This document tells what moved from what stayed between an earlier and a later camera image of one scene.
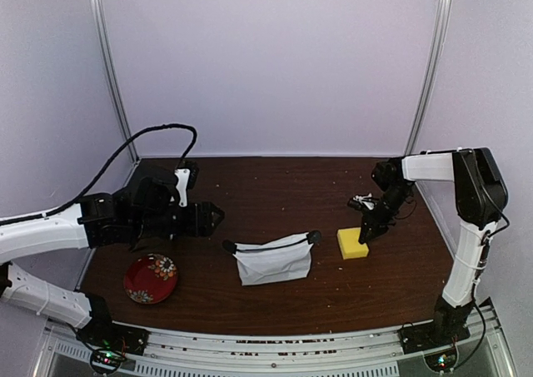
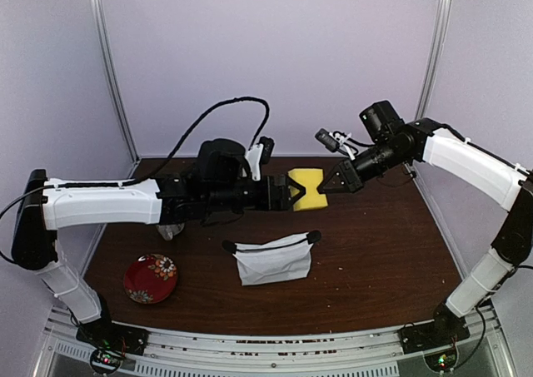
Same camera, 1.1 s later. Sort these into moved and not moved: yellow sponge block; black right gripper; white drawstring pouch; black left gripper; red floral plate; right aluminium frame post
Moved: black right gripper; yellow sponge block; black left gripper
Not moved: white drawstring pouch; right aluminium frame post; red floral plate
